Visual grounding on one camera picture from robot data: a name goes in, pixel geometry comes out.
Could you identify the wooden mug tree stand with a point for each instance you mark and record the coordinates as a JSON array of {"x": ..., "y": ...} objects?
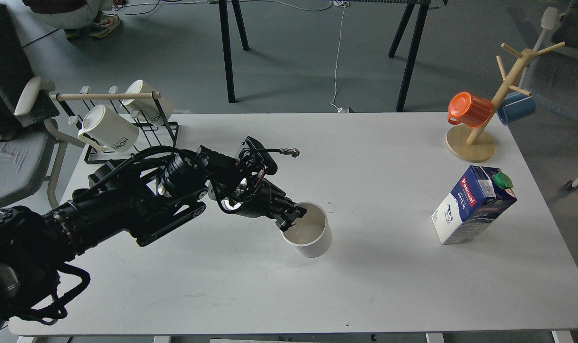
[{"x": 475, "y": 145}]

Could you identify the black wire mug rack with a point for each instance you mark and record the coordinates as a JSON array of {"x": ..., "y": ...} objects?
[{"x": 76, "y": 106}]

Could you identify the white mug rear on rack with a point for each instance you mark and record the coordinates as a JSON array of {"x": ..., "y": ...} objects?
[{"x": 148, "y": 108}]

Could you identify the grey office chair left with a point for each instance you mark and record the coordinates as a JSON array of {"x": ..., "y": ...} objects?
[{"x": 32, "y": 148}]

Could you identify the white mug front on rack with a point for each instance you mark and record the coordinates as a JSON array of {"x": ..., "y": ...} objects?
[{"x": 105, "y": 130}]

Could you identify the grey office chair right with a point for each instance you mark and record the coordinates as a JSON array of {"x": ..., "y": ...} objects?
[{"x": 553, "y": 78}]

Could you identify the white mug on rack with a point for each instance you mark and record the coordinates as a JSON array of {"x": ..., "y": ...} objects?
[
  {"x": 148, "y": 108},
  {"x": 105, "y": 130}
]

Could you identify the white mug with black handle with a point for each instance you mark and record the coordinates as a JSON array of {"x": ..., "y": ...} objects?
[{"x": 311, "y": 235}]

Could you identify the black legged background table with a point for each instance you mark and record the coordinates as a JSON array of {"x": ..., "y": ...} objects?
[{"x": 320, "y": 56}]

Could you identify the grey office chair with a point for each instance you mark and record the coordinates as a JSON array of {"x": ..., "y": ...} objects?
[
  {"x": 32, "y": 148},
  {"x": 553, "y": 78}
]

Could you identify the blue white milk carton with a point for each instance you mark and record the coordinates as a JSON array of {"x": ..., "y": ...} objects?
[{"x": 476, "y": 200}]

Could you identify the orange cup on tree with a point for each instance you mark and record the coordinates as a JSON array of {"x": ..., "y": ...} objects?
[{"x": 469, "y": 109}]

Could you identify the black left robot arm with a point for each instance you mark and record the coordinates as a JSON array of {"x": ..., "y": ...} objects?
[{"x": 147, "y": 195}]

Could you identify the person crouching in background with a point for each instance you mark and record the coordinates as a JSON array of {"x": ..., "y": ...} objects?
[{"x": 73, "y": 15}]

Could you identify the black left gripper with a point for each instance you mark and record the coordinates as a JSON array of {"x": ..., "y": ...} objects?
[{"x": 265, "y": 200}]

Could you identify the blue cup on tree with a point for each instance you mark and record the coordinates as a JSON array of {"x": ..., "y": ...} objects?
[{"x": 514, "y": 107}]

